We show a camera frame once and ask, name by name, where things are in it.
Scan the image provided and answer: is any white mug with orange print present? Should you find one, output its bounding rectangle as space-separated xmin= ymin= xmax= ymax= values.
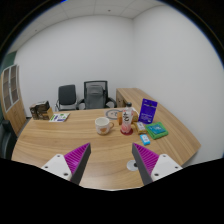
xmin=94 ymin=116 xmax=115 ymax=136

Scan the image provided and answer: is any large dark brown box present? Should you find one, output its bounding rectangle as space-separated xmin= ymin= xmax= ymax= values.
xmin=33 ymin=100 xmax=51 ymax=121

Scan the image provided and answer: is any clear bottle with pink drink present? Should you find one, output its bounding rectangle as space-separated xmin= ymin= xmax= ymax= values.
xmin=120 ymin=102 xmax=134 ymax=134

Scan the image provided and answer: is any black padded office chair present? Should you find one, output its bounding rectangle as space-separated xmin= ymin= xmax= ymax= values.
xmin=54 ymin=84 xmax=78 ymax=112

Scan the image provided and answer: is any white round cable grommet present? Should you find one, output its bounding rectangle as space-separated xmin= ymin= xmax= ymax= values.
xmin=126 ymin=159 xmax=139 ymax=172

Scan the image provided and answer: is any black leather armchair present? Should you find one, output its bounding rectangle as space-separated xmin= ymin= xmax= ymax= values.
xmin=0 ymin=119 xmax=18 ymax=160

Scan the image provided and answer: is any white and green leaflet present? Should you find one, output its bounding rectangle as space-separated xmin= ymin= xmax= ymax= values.
xmin=48 ymin=112 xmax=71 ymax=123

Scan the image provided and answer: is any grey backpack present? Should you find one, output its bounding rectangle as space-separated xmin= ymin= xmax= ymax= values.
xmin=85 ymin=84 xmax=107 ymax=109

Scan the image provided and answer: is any black mesh office chair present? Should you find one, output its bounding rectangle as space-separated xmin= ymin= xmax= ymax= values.
xmin=76 ymin=80 xmax=118 ymax=110

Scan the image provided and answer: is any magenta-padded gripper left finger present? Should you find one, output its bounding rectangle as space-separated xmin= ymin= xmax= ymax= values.
xmin=41 ymin=142 xmax=92 ymax=186

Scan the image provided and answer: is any tan snack bar packet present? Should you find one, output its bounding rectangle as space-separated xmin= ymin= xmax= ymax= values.
xmin=134 ymin=121 xmax=148 ymax=136

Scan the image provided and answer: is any wooden cabinet with glass doors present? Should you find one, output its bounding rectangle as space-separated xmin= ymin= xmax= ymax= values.
xmin=0 ymin=64 xmax=27 ymax=134

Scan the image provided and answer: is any small blue box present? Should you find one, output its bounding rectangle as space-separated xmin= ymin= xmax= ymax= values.
xmin=139 ymin=133 xmax=151 ymax=146

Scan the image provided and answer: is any small dark brown box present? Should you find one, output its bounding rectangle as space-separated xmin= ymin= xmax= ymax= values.
xmin=29 ymin=104 xmax=38 ymax=120

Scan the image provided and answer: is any green packet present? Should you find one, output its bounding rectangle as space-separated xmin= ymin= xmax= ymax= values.
xmin=145 ymin=121 xmax=169 ymax=140

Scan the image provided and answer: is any flat round red coaster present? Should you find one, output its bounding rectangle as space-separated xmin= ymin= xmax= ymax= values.
xmin=120 ymin=127 xmax=134 ymax=136

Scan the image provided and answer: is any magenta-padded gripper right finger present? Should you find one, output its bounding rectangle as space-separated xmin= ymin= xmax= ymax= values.
xmin=131 ymin=142 xmax=184 ymax=186

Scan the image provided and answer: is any purple hanging package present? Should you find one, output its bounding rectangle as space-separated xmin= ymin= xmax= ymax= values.
xmin=138 ymin=98 xmax=158 ymax=125

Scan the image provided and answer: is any wooden side desk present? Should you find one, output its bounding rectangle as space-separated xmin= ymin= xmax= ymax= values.
xmin=115 ymin=87 xmax=158 ymax=109

